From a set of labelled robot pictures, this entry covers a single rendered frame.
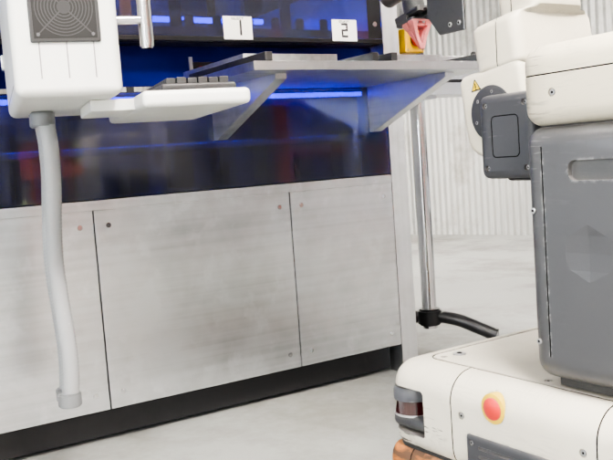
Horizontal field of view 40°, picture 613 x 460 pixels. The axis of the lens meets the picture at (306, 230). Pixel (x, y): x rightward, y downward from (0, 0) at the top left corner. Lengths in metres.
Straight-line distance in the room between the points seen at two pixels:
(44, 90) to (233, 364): 1.03
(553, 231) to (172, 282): 1.12
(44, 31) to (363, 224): 1.23
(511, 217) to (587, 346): 5.05
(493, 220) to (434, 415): 4.94
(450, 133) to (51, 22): 5.26
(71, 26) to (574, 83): 0.82
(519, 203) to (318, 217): 4.05
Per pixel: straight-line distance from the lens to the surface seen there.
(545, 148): 1.31
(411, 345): 2.57
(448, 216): 6.60
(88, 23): 1.50
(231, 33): 2.24
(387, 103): 2.37
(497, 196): 6.37
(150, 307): 2.13
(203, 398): 2.28
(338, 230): 2.38
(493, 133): 1.48
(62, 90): 1.49
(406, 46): 2.55
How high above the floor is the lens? 0.66
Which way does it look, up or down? 5 degrees down
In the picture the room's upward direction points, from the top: 4 degrees counter-clockwise
